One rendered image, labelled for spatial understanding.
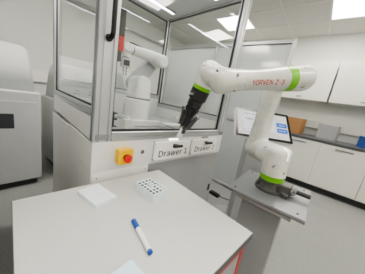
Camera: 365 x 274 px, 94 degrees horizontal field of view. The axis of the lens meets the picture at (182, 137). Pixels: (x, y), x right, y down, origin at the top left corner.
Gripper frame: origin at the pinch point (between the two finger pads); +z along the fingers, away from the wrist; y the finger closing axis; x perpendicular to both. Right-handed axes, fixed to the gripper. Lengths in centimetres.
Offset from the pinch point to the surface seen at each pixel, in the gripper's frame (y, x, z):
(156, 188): 20.7, -23.8, 15.0
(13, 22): -329, -60, 30
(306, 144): 24, 297, 17
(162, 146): -2.9, -6.7, 11.8
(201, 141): -3.1, 28.8, 11.0
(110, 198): 16.9, -42.0, 18.0
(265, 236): 62, 25, 25
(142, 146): -4.7, -18.9, 12.0
